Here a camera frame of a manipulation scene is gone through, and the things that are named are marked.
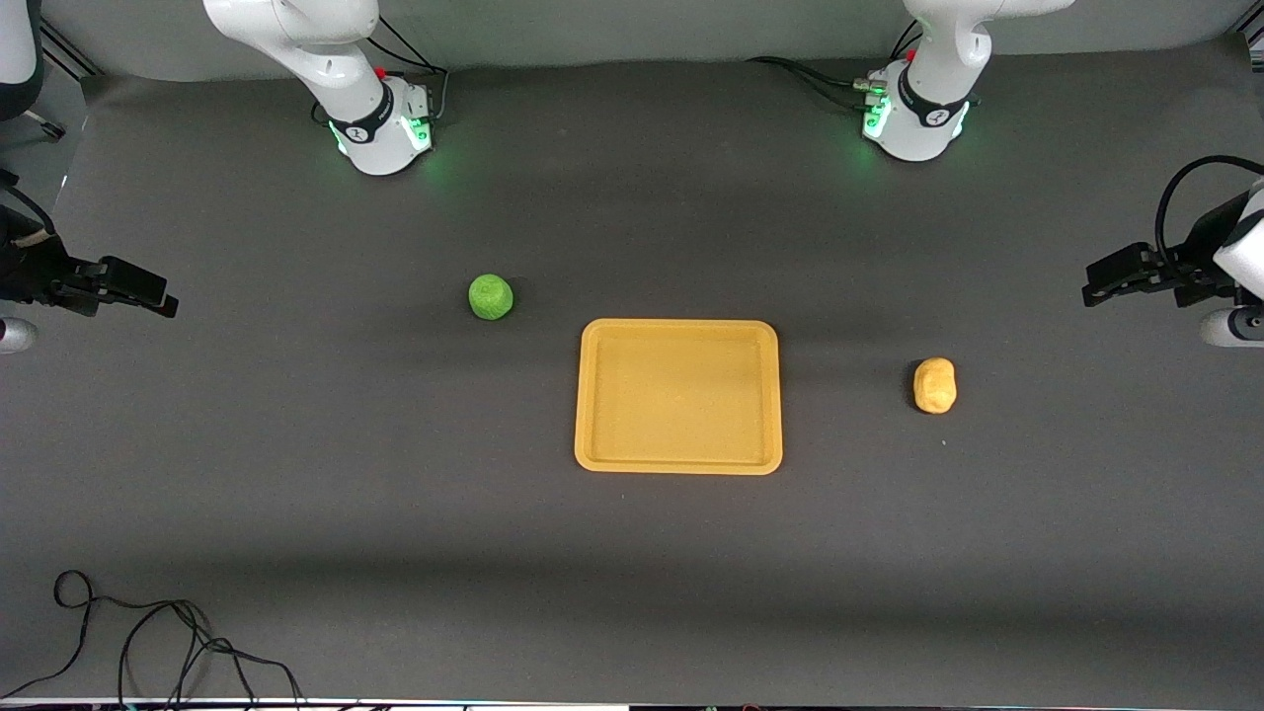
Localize yellow-brown potato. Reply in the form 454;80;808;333
911;356;958;416

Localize green apple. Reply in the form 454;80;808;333
467;274;515;322

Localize yellow plastic tray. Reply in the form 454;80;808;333
574;317;784;477

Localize dark grey table mat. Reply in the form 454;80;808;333
0;35;1264;708

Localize aluminium frame rail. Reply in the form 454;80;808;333
38;18;104;82

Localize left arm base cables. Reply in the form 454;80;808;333
748;20;924;112

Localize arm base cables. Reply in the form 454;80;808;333
748;20;924;112
310;18;452;131

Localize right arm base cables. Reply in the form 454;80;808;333
310;18;452;131

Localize loose black cable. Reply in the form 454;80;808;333
0;569;309;711

